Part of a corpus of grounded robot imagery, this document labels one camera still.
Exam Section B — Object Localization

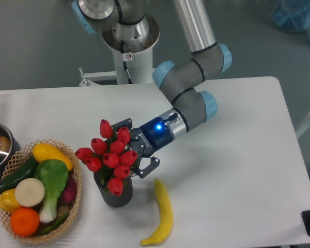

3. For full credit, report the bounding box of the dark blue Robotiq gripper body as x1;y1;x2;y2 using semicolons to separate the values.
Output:
130;117;174;158

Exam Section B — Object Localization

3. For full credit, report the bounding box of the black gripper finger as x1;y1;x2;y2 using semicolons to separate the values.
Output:
112;118;132;133
131;157;160;179

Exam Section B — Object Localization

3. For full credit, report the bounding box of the red tulip bouquet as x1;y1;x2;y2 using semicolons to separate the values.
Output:
75;119;137;196

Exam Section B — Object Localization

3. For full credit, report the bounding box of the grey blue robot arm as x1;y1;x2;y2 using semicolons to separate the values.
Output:
71;1;232;178

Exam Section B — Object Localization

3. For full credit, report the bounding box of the dark grey ribbed vase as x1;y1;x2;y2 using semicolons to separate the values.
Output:
94;173;133;208

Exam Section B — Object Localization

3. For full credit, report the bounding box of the yellow banana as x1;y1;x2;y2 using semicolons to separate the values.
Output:
140;179;174;246

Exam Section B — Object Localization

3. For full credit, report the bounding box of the green bok choy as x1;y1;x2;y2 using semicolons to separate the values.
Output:
35;159;68;223

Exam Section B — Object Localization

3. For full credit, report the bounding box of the yellow squash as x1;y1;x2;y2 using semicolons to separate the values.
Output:
32;143;74;171

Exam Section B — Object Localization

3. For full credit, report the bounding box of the purple sweet potato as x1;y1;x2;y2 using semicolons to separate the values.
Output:
61;175;77;204

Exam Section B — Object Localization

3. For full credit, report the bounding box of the dark green cucumber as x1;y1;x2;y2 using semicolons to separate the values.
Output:
0;155;39;194

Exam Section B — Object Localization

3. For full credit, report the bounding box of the green chili pepper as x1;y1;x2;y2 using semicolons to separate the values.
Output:
38;212;70;236

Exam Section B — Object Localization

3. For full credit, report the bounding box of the woven wicker basket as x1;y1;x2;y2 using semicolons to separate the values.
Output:
0;139;82;244

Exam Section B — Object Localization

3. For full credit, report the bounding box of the orange fruit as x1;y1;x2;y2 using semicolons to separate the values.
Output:
10;207;40;237

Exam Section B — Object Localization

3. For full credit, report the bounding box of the yellow bell pepper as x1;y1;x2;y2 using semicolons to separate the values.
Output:
0;189;22;213

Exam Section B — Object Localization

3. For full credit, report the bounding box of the blue plastic bag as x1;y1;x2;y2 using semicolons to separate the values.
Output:
271;1;310;42

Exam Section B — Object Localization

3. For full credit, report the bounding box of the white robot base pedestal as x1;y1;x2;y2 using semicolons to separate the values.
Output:
79;12;161;87

